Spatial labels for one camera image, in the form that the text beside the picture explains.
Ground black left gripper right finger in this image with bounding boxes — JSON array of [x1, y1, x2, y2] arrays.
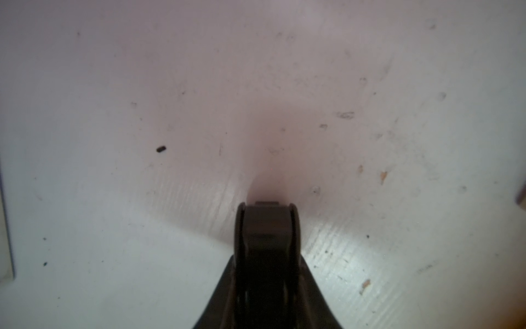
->
[[299, 257, 342, 329]]

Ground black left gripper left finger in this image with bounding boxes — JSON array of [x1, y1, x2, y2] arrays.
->
[[193, 256, 236, 329]]

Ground black pruning pliers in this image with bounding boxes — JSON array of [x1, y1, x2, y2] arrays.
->
[[234, 202, 301, 328]]

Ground light blue pruning pliers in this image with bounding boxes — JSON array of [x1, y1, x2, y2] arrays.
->
[[0, 176, 15, 285]]

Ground yellow storage tray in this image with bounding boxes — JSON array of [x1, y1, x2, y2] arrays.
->
[[516, 183, 526, 211]]

